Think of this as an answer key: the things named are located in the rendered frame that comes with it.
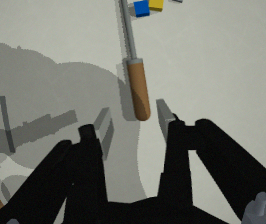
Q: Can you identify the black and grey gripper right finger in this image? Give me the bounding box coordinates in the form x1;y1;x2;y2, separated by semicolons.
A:
151;99;266;224

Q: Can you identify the yellow cube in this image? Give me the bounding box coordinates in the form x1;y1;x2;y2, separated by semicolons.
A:
149;0;164;12

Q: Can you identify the blue cube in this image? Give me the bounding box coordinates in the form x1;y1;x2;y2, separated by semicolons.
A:
134;0;150;18

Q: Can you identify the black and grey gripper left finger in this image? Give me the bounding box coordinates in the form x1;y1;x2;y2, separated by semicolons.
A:
0;107;114;224

